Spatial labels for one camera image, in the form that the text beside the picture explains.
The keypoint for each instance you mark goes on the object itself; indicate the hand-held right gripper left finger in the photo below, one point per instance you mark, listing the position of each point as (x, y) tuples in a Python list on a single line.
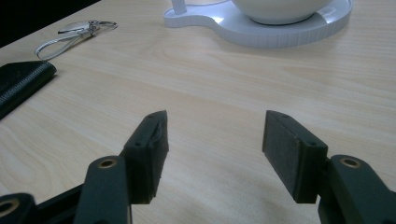
[(146, 161)]

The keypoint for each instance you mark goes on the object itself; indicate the black zip wallet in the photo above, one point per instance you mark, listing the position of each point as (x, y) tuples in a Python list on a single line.
[(21, 81)]

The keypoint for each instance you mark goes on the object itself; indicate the white bowl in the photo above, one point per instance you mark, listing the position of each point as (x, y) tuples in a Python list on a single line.
[(280, 12)]

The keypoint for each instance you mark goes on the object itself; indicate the white key stand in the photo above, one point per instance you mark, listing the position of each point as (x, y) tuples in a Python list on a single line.
[(236, 29)]

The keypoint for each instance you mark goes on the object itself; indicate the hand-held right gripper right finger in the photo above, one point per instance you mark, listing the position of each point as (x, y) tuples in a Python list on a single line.
[(289, 158)]

